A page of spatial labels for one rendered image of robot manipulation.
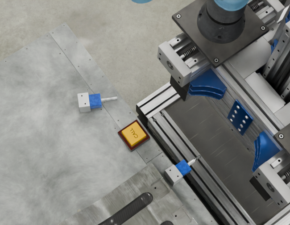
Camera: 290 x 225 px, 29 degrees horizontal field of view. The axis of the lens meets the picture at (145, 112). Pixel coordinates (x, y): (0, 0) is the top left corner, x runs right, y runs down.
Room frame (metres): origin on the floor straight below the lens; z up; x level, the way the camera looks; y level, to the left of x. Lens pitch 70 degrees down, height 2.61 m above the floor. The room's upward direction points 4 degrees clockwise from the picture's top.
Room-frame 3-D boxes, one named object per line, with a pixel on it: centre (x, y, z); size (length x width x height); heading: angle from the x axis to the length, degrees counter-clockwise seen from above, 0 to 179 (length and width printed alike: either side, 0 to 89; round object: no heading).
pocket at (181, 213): (0.29, -0.14, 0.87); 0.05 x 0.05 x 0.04; 40
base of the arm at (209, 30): (0.89, -0.22, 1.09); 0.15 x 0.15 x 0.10
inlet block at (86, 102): (0.67, 0.16, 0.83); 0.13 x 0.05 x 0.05; 102
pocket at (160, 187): (0.38, -0.07, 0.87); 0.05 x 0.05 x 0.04; 40
